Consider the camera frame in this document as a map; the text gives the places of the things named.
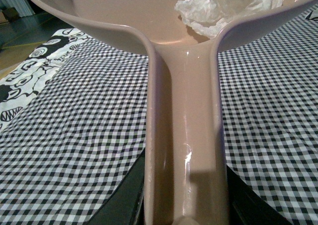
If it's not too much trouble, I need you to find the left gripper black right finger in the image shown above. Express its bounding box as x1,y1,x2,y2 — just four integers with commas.
227,167,290,225

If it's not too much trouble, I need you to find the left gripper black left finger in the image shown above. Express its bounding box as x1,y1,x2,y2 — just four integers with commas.
88,151,145,225

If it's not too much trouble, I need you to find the beige plastic dustpan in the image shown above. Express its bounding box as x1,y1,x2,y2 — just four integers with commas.
32,0,318,225

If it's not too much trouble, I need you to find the white tissue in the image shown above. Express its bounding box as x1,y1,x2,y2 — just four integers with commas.
174,0,283,39

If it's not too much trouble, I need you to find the black white gingham bed sheet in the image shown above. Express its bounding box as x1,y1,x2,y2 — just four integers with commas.
0,7,318,225

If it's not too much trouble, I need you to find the black white cartoon pillow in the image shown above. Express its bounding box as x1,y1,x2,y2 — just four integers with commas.
0,28,91,131

